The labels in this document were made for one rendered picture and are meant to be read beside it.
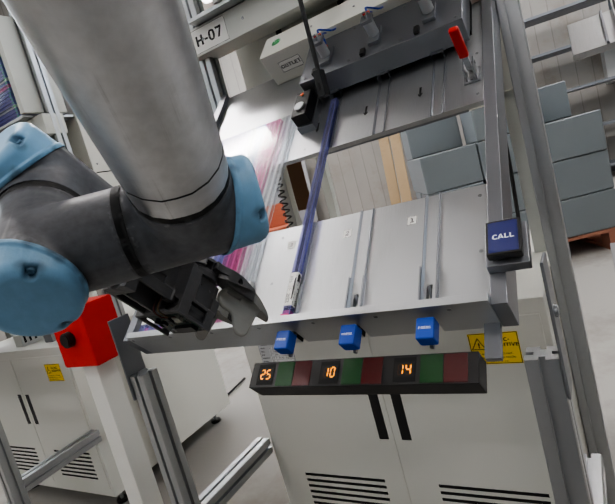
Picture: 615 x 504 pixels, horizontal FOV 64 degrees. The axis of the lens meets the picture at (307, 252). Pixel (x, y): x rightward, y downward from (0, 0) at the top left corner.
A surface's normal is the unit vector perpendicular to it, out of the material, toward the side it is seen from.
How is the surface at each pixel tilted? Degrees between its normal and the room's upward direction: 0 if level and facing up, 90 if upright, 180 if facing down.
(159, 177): 145
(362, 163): 90
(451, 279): 43
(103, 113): 138
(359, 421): 90
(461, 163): 90
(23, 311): 126
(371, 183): 90
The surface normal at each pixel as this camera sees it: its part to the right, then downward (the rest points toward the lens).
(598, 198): -0.09, 0.15
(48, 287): 0.26, 0.65
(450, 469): -0.48, 0.25
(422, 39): -0.17, 0.83
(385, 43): -0.51, -0.54
